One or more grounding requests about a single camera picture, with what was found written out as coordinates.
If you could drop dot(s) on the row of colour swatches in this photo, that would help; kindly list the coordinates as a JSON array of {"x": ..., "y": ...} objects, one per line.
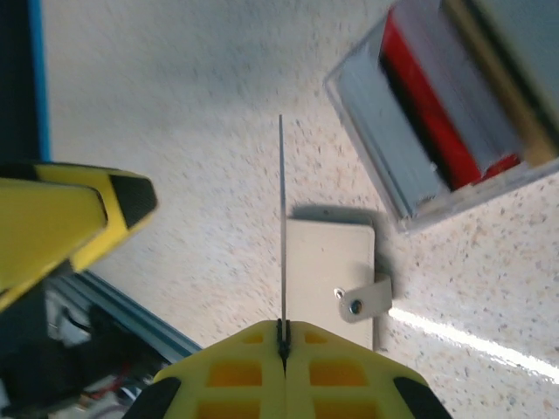
[{"x": 323, "y": 270}]

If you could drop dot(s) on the black credit card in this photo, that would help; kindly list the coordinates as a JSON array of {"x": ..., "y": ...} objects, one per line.
[{"x": 418, "y": 131}]

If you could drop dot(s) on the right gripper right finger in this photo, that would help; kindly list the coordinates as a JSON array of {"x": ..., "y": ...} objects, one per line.
[{"x": 336, "y": 379}]

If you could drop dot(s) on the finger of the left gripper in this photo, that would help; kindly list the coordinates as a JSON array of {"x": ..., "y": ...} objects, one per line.
[
  {"x": 43, "y": 235},
  {"x": 131, "y": 201}
]

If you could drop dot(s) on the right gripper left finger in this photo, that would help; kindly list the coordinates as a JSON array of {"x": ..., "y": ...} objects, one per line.
[{"x": 236, "y": 379}]

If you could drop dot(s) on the aluminium table rail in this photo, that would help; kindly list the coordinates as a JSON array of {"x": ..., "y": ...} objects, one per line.
[{"x": 144, "y": 318}]

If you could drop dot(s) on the gold card with black stripe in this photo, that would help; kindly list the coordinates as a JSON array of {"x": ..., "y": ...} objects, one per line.
[{"x": 284, "y": 270}]

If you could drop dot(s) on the gold credit card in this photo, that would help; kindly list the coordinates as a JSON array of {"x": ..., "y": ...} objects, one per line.
[{"x": 513, "y": 91}]

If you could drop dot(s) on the small striped box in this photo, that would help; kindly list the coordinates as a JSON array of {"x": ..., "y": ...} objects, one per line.
[{"x": 393, "y": 205}]

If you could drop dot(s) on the blue table edge strip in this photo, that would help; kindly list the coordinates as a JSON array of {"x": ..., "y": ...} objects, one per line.
[{"x": 41, "y": 78}]

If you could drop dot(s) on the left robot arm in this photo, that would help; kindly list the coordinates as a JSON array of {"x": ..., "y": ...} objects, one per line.
[{"x": 35, "y": 371}]

